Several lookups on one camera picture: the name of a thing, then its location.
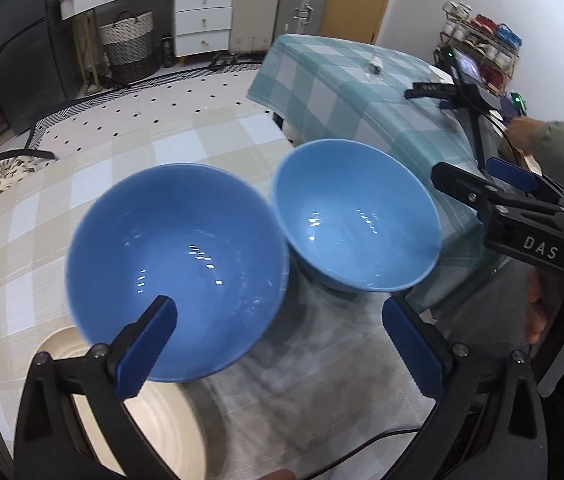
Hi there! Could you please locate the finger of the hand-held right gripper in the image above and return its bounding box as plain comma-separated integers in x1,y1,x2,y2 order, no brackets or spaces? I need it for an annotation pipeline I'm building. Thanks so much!
487,157,564,207
431,161,513,221

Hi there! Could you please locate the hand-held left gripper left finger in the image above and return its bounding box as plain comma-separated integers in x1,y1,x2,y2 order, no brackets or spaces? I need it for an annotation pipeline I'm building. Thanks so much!
13,295,179,480

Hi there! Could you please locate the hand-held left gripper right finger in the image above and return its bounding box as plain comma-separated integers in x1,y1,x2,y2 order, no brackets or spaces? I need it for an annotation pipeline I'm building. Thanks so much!
381,296,549,480

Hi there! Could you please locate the cream ribbed plate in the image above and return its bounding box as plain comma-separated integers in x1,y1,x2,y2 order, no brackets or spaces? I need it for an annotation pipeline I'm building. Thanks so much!
34,326,207,480

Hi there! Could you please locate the light blue bowl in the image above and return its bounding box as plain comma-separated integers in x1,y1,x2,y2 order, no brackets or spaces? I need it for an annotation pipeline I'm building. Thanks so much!
272,139,443,293

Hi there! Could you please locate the black stand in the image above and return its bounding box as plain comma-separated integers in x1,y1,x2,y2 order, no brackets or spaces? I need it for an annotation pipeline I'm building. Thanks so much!
454,60,513,171

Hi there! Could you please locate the spare black gripper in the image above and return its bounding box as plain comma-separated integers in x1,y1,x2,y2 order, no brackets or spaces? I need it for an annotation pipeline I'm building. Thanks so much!
404,80,503,111

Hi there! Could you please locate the small monitor screen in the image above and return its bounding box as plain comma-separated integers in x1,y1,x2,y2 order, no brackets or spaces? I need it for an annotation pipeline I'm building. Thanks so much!
449,47,483,83

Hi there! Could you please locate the gold rack of mugs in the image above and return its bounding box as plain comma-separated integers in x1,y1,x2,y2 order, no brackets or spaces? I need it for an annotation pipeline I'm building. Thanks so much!
434,0,523,96

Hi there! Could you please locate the teal checked tablecloth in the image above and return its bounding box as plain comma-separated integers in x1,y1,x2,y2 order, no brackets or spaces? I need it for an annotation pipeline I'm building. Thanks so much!
247,34,508,321

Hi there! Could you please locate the wooden door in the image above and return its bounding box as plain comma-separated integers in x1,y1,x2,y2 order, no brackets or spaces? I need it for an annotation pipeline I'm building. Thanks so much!
321,0,403,45

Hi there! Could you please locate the printed tote bag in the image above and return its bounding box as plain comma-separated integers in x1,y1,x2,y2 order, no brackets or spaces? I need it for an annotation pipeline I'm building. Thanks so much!
0,149,57,231

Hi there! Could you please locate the silver suitcase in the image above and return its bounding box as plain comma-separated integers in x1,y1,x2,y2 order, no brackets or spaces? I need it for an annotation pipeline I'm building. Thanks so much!
278,0,331,38

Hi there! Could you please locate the patterned rug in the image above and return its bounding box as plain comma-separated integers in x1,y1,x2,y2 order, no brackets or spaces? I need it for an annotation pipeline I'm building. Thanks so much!
29,60,295,161

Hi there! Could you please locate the beige suitcase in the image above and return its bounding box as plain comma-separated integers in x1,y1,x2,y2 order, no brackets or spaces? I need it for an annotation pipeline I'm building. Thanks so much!
231,0,285,56

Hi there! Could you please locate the woven laundry basket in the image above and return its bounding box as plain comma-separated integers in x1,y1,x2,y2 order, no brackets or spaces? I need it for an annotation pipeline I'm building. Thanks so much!
98,10,159,85

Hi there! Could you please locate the black glass cabinet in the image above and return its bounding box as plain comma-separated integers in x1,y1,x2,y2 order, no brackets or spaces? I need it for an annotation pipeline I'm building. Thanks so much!
0,0,70,151

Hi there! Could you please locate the white dresser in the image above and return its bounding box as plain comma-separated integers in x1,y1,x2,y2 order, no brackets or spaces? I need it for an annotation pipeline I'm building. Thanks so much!
59,0,237,68

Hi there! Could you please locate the black cable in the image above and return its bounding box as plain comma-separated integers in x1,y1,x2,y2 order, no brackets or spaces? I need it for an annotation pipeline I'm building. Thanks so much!
257,425,433,480

